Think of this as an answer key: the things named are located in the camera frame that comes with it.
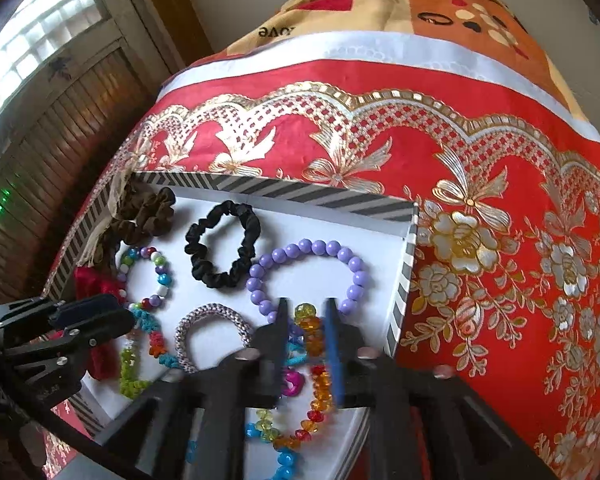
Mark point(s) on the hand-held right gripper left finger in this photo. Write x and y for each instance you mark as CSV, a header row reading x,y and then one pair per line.
x,y
275,350

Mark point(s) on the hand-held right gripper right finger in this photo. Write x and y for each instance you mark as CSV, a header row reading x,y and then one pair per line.
x,y
336,360

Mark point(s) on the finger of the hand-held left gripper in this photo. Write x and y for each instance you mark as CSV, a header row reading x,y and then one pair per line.
x,y
105,330
85,307

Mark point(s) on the red scrunchie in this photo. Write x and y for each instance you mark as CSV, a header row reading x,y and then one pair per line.
x,y
97,282

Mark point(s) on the brown scrunchie with cream ribbon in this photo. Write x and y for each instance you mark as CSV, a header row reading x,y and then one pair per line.
x,y
145,220

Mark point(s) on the striped cardboard box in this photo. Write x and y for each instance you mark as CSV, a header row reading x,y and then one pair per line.
x,y
280,230

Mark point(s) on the black scrunchie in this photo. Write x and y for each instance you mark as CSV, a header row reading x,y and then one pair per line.
x,y
195,240

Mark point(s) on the red floral tablecloth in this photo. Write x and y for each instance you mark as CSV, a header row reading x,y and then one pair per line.
x,y
480,320

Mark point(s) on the wooden louvred shutter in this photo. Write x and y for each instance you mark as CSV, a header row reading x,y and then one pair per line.
x,y
55,160

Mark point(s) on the window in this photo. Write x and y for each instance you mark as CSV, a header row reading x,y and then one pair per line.
x,y
35,45

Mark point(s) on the printed blanket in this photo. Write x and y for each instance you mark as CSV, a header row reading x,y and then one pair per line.
x,y
380,5

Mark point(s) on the brown wooden post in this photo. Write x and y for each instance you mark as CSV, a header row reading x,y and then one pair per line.
x,y
192,10

